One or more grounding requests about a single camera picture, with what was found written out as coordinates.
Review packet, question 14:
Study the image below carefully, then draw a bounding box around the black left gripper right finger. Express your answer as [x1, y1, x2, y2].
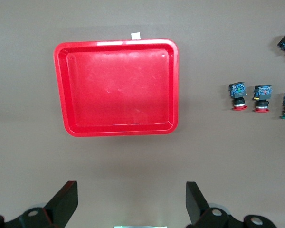
[186, 181, 277, 228]

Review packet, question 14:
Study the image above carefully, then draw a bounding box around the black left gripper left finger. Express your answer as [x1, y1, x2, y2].
[0, 180, 78, 228]

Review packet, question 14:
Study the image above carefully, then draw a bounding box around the red button switch green-marked label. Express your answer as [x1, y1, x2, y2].
[228, 82, 248, 111]

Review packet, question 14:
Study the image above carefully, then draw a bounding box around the red button switch red-marked label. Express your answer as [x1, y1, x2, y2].
[253, 85, 271, 113]

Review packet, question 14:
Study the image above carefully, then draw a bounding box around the red plastic tray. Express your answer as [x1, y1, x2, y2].
[53, 38, 180, 138]

